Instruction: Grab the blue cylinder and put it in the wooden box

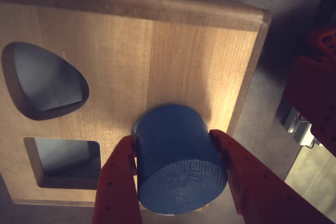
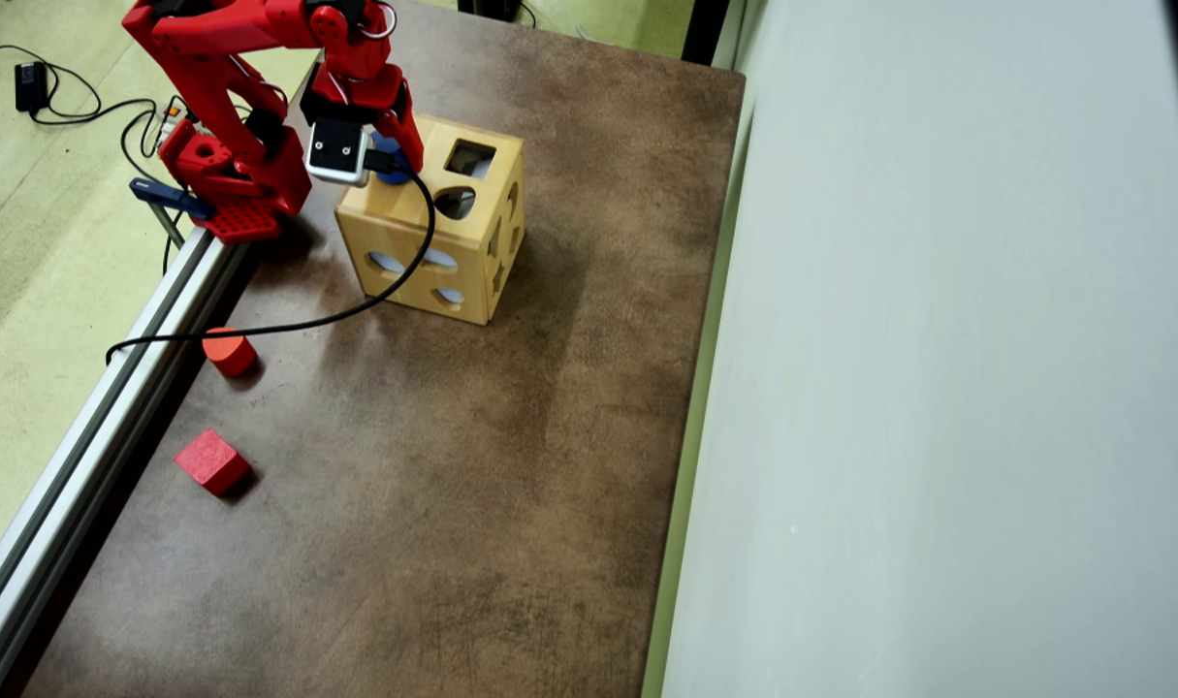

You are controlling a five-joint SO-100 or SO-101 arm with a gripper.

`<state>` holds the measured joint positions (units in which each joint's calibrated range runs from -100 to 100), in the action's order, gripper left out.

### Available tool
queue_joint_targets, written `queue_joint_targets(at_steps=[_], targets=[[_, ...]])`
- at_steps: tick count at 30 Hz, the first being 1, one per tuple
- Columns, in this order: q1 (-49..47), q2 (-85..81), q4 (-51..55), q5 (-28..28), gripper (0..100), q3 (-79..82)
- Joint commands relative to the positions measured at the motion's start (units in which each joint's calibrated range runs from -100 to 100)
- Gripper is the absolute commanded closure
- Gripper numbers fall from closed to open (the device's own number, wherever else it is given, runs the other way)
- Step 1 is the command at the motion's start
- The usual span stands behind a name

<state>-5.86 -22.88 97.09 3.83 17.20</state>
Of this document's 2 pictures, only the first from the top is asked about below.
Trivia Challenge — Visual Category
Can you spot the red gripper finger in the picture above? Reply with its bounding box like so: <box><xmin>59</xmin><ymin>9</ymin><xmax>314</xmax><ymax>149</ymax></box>
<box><xmin>92</xmin><ymin>135</ymin><xmax>144</xmax><ymax>224</ymax></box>
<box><xmin>209</xmin><ymin>129</ymin><xmax>336</xmax><ymax>224</ymax></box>

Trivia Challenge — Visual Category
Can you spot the blue wooden cylinder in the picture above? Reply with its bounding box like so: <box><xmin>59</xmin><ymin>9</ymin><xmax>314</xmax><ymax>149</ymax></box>
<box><xmin>131</xmin><ymin>104</ymin><xmax>228</xmax><ymax>216</ymax></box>

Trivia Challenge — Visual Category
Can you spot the wooden shape sorter box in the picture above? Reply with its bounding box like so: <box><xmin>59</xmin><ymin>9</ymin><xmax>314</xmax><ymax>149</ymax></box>
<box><xmin>0</xmin><ymin>0</ymin><xmax>272</xmax><ymax>213</ymax></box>

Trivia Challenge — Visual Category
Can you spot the small grey metal block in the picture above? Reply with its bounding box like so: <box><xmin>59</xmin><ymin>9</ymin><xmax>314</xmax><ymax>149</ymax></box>
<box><xmin>278</xmin><ymin>100</ymin><xmax>318</xmax><ymax>147</ymax></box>

